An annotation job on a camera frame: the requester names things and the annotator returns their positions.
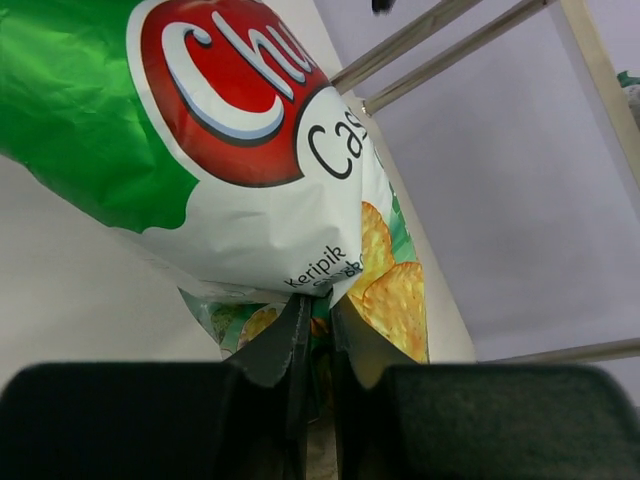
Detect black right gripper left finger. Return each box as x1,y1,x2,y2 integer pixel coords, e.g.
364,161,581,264
1,295,311,479

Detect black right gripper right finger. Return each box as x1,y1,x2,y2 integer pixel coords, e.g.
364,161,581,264
331,300,639,479

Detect green Chuba seaweed bag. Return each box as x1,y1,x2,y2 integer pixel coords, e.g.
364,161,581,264
617,70,640,126
1,1,428,362

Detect white two-tier shelf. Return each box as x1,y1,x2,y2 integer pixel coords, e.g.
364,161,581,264
329,0,640,365

